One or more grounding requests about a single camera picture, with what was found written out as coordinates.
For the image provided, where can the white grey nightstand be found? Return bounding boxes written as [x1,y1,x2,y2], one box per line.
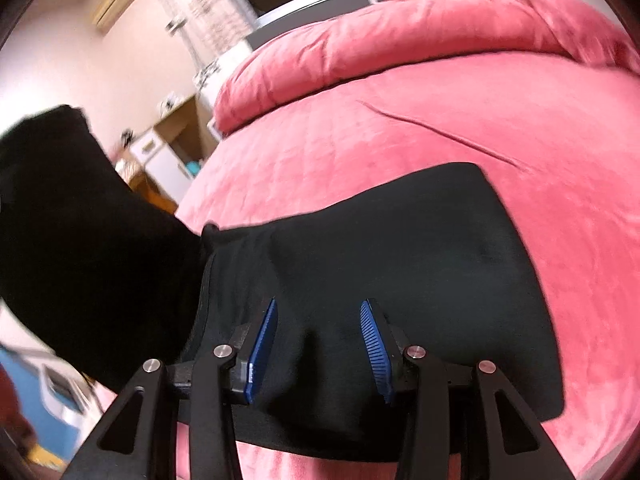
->
[192,42,253,141]

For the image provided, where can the grey headboard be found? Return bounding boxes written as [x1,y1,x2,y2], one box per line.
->
[245,0,486,56]

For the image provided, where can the wooden desk with white cabinet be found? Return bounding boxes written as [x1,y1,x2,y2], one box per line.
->
[127,95,216,211]

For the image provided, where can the carved wooden side table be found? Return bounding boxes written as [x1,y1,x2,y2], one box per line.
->
[115,155,178,213]

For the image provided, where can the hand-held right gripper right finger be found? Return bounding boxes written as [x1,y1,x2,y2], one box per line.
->
[360,299,576,480]

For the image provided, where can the pink duvet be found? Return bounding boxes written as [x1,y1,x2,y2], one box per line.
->
[214,0,640,136]

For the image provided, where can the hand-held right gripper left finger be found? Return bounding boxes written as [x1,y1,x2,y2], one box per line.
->
[62,297,278,480]

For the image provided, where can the blue object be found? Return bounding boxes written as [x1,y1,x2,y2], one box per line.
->
[0,347,81,461]

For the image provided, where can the pink bed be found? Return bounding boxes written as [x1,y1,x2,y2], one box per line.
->
[95,55,640,480]

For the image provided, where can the patterned curtain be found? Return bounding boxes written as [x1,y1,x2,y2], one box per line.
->
[150,0,256,66]

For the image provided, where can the black pants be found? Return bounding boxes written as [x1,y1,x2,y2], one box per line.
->
[0,105,566,461]

